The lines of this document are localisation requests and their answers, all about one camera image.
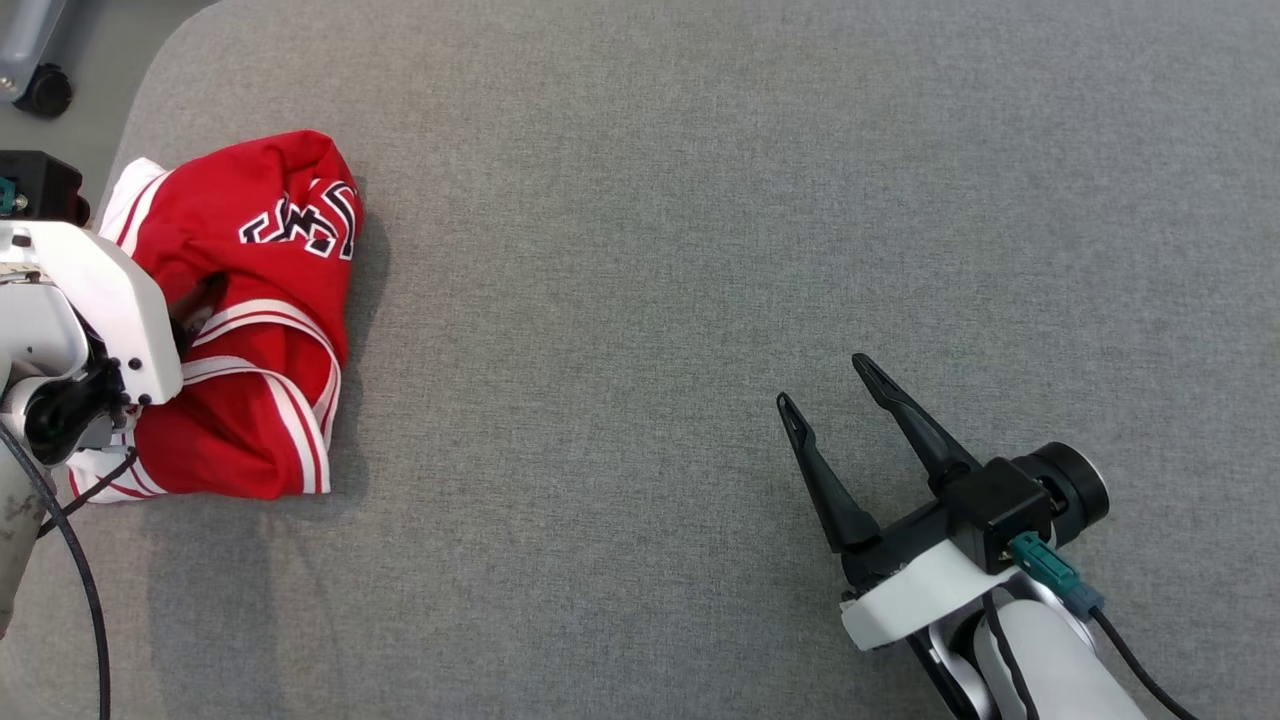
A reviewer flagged grey rolling stand with caster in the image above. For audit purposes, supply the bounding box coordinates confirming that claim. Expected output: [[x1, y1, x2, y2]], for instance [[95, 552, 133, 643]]
[[0, 0, 75, 119]]

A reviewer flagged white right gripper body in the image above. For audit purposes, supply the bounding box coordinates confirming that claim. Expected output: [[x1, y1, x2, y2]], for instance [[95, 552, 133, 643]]
[[835, 442, 1111, 653]]

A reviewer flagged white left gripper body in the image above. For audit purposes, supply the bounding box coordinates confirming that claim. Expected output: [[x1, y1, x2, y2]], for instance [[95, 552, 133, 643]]
[[0, 220, 185, 407]]

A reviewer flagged grey fabric sofa seat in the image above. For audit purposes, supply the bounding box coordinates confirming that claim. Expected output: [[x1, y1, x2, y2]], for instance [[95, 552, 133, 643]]
[[0, 0, 1280, 720]]

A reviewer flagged red Bulls 23 jersey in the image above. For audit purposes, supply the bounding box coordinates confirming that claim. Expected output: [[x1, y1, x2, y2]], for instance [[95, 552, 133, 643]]
[[68, 130, 363, 503]]

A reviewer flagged black right cable teal plug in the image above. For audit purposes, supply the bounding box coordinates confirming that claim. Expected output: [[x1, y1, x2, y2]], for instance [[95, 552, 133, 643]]
[[1008, 533, 1201, 720]]

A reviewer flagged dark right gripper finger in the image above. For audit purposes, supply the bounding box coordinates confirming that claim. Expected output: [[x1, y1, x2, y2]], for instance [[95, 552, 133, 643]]
[[852, 353, 983, 493], [777, 392, 883, 553]]

